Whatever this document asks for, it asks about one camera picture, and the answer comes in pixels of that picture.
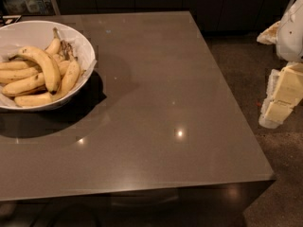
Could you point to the yellow banana front bottom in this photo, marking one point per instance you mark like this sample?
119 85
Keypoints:
33 100

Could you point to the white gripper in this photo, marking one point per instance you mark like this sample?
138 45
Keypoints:
292 37

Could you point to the white bowl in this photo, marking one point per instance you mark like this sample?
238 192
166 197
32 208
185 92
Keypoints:
38 35

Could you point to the yellow banana far left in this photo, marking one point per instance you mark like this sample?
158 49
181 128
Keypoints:
8 76

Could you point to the yellow banana top back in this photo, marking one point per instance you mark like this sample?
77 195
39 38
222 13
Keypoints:
55 45

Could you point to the yellow banana right side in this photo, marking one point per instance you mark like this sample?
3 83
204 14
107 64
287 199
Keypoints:
69 80

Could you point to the yellow banana middle left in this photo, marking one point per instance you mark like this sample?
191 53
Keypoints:
26 86

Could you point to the large curved yellow banana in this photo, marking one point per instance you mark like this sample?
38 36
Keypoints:
49 67

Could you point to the yellow banana upper left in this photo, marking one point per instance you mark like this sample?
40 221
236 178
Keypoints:
15 65

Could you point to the bottles on background shelf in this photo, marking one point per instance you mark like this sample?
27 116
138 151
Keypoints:
27 7

